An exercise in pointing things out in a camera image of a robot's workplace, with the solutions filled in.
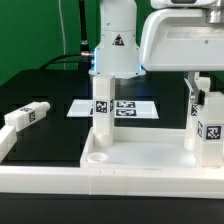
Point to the fiducial marker sheet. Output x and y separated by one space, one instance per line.
123 109

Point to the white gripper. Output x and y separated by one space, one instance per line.
182 40

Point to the white U-shaped fence frame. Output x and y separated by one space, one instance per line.
202 183

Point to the white desk top tray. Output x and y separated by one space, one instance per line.
140 148

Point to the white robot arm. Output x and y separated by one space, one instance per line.
118 52

